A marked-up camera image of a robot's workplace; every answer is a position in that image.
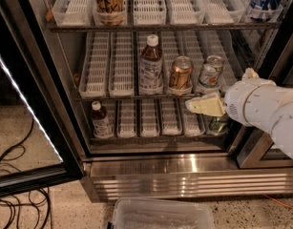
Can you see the open fridge glass door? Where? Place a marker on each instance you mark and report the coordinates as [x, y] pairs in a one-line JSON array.
[[27, 63]]

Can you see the tall gold black can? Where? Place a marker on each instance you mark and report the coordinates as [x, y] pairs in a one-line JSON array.
[[108, 12]]

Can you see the gold beverage can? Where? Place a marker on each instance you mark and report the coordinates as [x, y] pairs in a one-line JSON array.
[[180, 76]]

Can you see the brown tea bottle shelf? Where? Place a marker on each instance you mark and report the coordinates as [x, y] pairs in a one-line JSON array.
[[102, 124], [150, 67]]

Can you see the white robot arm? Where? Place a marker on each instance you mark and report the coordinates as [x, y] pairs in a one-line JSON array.
[[280, 126]]

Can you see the stainless steel fridge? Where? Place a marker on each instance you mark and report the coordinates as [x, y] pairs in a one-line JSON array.
[[125, 90]]

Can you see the white green 7up can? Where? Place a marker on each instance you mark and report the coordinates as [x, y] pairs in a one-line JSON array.
[[209, 76]]

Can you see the brown tea bottle middle shelf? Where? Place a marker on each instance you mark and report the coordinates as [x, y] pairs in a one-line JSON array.
[[150, 67]]

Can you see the middle wire shelf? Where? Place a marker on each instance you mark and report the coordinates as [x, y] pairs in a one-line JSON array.
[[137, 97]]

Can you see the top wire shelf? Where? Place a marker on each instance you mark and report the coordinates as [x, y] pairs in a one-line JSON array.
[[167, 27]]

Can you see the wire shelf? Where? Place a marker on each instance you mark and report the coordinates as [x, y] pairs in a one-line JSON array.
[[137, 97], [167, 27]]

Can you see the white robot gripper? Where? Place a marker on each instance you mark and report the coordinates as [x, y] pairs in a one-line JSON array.
[[238, 99]]

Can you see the clear plastic storage bin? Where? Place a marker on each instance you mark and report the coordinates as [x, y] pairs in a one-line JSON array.
[[143, 213]]

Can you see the brown tea bottle bottom shelf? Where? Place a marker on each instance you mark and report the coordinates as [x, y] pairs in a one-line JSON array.
[[102, 124]]

